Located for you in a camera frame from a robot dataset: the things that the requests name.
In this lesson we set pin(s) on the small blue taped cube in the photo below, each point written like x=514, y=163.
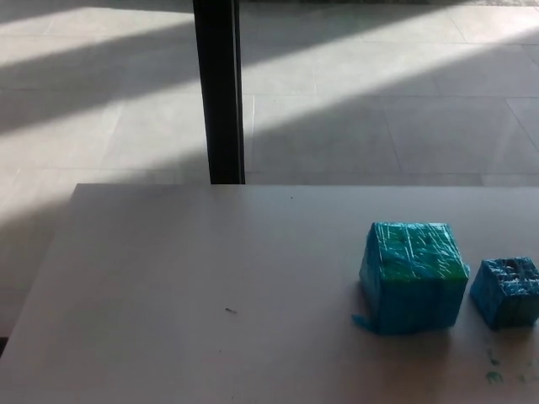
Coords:
x=507, y=294

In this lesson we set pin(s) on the large blue taped cube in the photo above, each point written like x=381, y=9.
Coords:
x=414, y=290

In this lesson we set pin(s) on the black vertical window frame post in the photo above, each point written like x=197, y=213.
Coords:
x=219, y=92

